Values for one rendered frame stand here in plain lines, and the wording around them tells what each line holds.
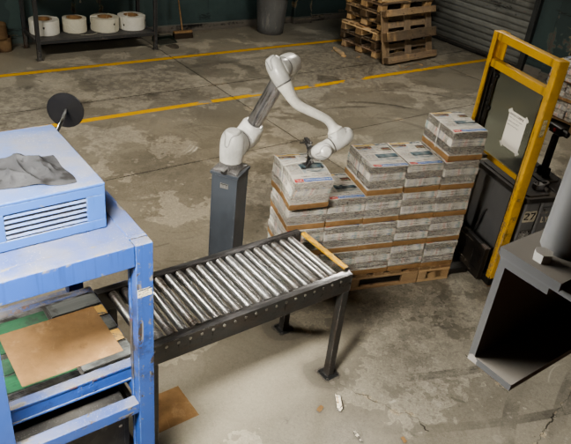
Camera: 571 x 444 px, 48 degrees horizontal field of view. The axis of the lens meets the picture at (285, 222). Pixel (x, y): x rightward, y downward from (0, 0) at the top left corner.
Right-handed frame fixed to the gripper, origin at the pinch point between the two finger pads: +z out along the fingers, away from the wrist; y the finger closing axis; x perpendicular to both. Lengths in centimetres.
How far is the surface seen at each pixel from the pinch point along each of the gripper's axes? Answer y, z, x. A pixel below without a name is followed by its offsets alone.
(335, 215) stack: 45, 9, 25
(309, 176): 15.6, -13.1, -1.0
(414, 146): 0, 16, 94
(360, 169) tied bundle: 13.9, 9.3, 46.4
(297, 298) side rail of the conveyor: 79, -77, -36
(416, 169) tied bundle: 16, -6, 82
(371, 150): 1, 14, 58
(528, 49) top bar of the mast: -63, -28, 161
